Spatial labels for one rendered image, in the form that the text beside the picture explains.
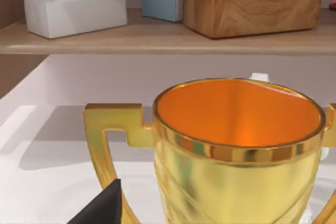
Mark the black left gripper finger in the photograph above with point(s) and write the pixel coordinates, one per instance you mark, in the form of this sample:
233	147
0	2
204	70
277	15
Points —
106	204

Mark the gold trophy cup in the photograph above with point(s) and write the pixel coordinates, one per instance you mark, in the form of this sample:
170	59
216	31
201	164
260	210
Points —
236	171

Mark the wooden shelf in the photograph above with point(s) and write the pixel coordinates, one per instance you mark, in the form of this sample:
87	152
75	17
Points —
147	40

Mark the white tissue box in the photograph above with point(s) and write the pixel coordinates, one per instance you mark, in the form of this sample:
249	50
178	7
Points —
76	14

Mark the white cup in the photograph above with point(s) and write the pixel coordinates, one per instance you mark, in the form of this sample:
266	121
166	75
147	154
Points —
260	77

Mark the wooden tissue box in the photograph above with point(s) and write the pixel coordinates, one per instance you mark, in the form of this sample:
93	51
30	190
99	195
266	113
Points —
252	3

